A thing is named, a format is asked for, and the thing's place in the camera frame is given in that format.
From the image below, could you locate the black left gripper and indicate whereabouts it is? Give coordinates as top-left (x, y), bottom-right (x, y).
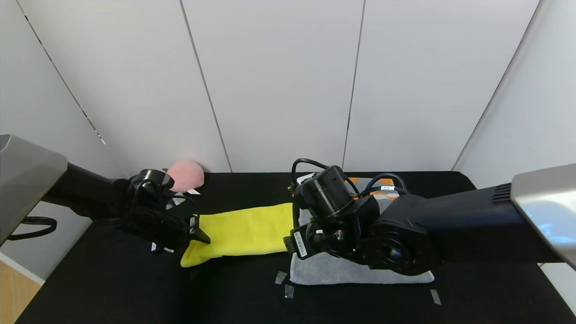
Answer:
top-left (167, 214), bottom-right (211, 245)

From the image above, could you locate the black cable loop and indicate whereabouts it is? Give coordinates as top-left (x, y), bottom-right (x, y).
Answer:
top-left (8, 216), bottom-right (58, 242)

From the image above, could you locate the yellow microfibre towel black trim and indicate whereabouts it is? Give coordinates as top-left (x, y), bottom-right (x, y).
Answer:
top-left (180, 202), bottom-right (297, 269)

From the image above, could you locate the black cable with white label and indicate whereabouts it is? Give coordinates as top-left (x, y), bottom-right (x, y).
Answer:
top-left (355, 172), bottom-right (408, 199)

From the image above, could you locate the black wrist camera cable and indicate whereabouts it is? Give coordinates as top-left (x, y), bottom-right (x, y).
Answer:
top-left (291, 158), bottom-right (329, 190)
top-left (130, 179), bottom-right (200, 235)

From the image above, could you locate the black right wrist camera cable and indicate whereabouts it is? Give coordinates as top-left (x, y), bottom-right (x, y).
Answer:
top-left (291, 158), bottom-right (329, 190)

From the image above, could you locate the pink peach plush toy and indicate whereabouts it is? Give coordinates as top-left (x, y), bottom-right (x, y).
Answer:
top-left (163, 158), bottom-right (206, 195)

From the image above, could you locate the black left wrist camera cable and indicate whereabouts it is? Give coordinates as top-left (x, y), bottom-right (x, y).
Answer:
top-left (130, 179), bottom-right (200, 235)

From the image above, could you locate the grey towel with orange stripes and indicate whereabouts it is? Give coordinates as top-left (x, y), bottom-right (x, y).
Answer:
top-left (289, 177), bottom-right (435, 285)

